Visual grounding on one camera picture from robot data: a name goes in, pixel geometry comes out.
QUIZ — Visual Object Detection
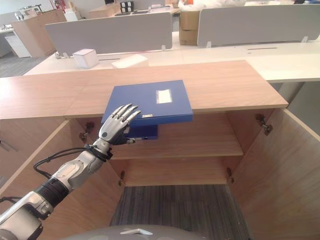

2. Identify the blue folder with metal clasp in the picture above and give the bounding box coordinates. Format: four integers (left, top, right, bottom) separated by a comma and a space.
123, 124, 159, 141

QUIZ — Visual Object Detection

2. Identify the metal cabinet handle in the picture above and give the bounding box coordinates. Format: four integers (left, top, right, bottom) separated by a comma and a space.
0, 139, 20, 153

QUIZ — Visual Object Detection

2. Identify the white office desk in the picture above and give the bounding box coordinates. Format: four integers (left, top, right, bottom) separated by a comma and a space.
22, 41, 320, 84

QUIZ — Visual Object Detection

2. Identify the wooden desk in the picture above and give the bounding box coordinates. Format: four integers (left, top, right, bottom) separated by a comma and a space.
88, 2, 181, 20

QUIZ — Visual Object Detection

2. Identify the white plastic box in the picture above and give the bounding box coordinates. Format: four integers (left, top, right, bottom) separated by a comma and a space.
72, 48, 100, 69

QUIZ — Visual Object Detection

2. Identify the black box stack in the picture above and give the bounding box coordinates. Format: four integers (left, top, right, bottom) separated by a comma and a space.
119, 1, 133, 14

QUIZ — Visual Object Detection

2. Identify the wooden cabinet shelf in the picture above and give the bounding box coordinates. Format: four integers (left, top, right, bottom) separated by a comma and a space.
109, 112, 245, 161

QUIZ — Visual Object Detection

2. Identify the grey desk divider panel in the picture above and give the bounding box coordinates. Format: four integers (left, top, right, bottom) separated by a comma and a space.
196, 4, 320, 47
44, 11, 174, 55

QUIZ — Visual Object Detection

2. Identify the wooden storage cabinet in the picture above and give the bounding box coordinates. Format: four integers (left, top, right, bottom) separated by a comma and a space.
11, 9, 68, 58

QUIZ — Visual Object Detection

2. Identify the grey robot torso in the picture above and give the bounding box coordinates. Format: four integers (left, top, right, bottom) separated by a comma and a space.
51, 224, 208, 240

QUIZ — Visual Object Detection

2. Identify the cardboard box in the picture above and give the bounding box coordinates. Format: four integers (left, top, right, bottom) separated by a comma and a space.
178, 27, 199, 46
179, 9, 201, 31

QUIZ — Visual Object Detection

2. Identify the white drawer pedestal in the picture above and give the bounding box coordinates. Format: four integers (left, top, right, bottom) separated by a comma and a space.
4, 33, 33, 59

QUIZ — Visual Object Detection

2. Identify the flat white box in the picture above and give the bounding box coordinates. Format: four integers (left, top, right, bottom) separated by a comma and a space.
111, 54, 149, 70

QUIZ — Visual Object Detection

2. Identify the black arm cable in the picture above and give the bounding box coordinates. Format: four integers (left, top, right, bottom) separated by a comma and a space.
33, 146, 94, 180

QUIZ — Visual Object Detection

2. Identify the wooden office cabinet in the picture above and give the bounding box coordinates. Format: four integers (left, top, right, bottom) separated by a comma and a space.
0, 59, 320, 240

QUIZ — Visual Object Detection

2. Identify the blue file folder box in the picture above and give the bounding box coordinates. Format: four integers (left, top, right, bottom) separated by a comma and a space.
101, 79, 194, 127

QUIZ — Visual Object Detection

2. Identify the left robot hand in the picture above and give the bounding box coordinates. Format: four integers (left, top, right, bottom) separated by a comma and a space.
98, 103, 142, 146

